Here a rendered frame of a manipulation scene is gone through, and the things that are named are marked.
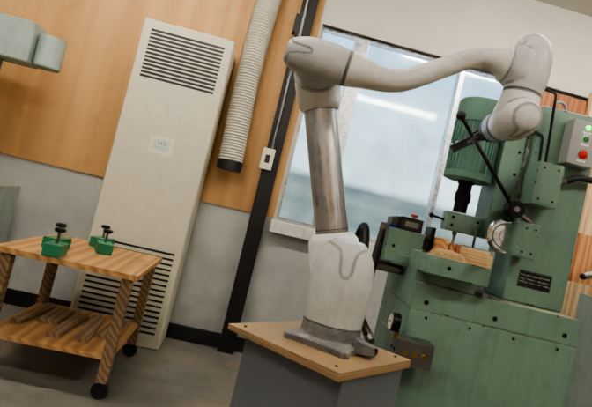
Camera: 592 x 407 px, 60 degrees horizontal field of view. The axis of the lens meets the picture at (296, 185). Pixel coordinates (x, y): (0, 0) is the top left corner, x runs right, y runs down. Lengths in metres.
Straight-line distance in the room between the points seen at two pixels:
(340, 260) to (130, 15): 2.51
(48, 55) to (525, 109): 2.40
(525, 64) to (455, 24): 2.23
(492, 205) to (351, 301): 0.87
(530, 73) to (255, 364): 1.03
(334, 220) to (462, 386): 0.74
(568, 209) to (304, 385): 1.23
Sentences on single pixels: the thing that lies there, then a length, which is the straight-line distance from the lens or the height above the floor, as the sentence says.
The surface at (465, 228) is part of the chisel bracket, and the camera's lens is 2.01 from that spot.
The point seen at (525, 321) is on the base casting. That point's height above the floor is 0.75.
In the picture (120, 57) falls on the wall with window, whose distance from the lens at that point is 3.40.
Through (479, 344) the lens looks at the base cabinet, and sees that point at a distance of 1.88.
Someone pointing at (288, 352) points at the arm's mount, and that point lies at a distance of 1.24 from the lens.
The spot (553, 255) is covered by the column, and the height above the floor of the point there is 0.99.
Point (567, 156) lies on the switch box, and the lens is 2.02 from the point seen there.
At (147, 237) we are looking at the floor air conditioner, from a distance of 2.97.
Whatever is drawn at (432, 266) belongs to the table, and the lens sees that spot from 1.71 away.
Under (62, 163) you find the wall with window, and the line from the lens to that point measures 3.38.
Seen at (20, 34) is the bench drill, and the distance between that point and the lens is 3.11.
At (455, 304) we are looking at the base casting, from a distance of 1.82.
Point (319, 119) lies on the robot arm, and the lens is 1.53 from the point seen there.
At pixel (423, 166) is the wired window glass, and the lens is 3.51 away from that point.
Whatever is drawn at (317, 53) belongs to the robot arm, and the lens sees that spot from 1.41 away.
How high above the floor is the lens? 0.93
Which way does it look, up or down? 3 degrees up
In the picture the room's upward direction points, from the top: 14 degrees clockwise
